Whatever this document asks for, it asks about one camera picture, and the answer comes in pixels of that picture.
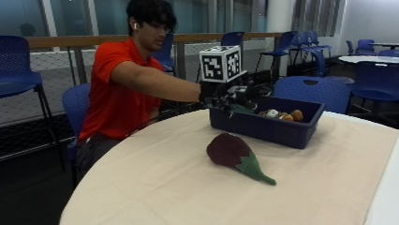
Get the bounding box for white and brown plush toy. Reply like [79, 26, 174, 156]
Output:
[258, 109, 285, 120]

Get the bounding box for orange brown plush toy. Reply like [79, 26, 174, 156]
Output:
[282, 109, 306, 123]

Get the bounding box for the person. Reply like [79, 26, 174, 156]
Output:
[76, 0, 204, 186]

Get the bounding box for purple eggplant plush toy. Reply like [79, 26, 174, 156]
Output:
[206, 132, 278, 187]

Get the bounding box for white pillar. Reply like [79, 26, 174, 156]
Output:
[266, 0, 297, 34]

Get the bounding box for blue chair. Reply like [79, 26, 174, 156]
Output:
[290, 30, 334, 78]
[220, 31, 246, 48]
[61, 82, 92, 188]
[377, 49, 399, 58]
[0, 35, 60, 148]
[346, 38, 377, 57]
[272, 75, 353, 115]
[150, 32, 177, 75]
[254, 30, 299, 77]
[349, 60, 399, 126]

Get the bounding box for grey table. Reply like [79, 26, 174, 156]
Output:
[367, 41, 399, 51]

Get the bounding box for white round table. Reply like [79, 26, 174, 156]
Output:
[338, 54, 399, 65]

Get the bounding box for beige tablecloth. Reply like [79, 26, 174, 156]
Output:
[59, 109, 399, 225]

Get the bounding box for dark blue plastic bin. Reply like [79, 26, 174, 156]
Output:
[209, 95, 327, 150]

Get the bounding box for white cube of black markers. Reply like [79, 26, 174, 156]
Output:
[198, 45, 250, 84]

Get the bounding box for green plush toy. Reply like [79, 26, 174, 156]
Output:
[229, 104, 257, 114]

